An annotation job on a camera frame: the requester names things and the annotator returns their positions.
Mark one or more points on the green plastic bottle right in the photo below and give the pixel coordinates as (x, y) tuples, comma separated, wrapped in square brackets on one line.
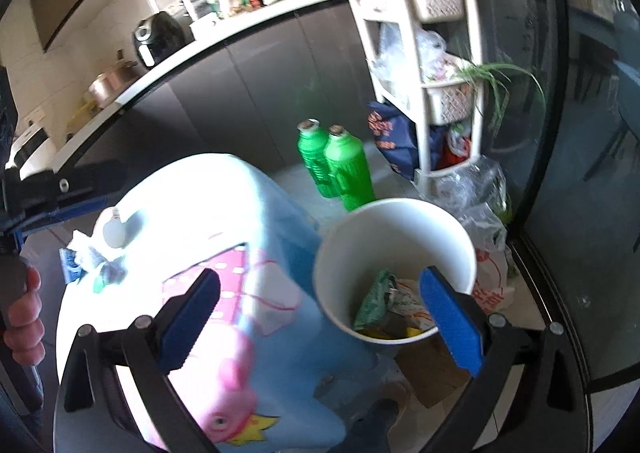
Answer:
[(348, 168)]

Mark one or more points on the white black rice cooker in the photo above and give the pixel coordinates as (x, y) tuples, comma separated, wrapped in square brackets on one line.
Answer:
[(32, 151)]

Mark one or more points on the black air fryer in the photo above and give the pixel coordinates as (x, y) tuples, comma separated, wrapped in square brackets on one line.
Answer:
[(156, 38)]

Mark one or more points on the light blue cartoon tablecloth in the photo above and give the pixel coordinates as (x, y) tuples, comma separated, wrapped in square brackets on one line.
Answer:
[(201, 333)]

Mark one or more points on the orange white printed wrapper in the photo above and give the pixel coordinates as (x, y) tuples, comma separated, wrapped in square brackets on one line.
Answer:
[(408, 304)]

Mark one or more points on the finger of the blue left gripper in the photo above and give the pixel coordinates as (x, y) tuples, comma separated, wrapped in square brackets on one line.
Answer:
[(50, 220)]

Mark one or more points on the yellow snack wrapper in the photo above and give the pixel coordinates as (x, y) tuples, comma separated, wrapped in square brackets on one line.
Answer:
[(407, 333)]

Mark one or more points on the dark blue shopping bag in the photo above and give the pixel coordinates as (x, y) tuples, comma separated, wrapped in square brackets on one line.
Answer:
[(395, 137)]

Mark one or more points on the blue white carton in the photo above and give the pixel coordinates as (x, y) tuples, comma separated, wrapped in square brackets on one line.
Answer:
[(83, 262)]

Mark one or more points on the white red printed plastic bag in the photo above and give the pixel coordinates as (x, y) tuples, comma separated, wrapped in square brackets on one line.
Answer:
[(491, 290)]

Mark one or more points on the brown cardboard piece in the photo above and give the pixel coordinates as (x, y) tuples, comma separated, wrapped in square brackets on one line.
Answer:
[(430, 370)]

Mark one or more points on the green plastic bottle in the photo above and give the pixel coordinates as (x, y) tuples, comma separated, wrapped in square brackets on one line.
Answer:
[(348, 168), (311, 143)]

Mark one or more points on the white round trash bin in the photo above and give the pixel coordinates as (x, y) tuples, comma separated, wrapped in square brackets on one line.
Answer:
[(403, 236)]

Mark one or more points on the green plastic bottle left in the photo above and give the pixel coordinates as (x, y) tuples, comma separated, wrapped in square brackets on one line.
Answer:
[(311, 143)]

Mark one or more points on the green spider plant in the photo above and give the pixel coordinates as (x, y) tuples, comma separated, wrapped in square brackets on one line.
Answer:
[(496, 74)]

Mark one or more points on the person's left hand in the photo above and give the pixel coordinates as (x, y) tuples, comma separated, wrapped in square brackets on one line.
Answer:
[(25, 334)]

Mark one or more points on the white tiered storage rack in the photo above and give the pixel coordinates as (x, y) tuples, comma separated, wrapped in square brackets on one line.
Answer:
[(419, 54)]

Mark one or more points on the copper cooking pot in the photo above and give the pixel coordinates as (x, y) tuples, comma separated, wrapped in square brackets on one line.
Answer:
[(115, 79)]

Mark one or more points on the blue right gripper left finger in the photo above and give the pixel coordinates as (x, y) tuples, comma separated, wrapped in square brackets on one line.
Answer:
[(182, 318)]

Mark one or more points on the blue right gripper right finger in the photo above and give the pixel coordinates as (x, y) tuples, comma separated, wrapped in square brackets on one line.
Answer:
[(458, 319)]

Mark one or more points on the green snack packet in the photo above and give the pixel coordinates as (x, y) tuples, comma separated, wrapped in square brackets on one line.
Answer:
[(376, 307)]

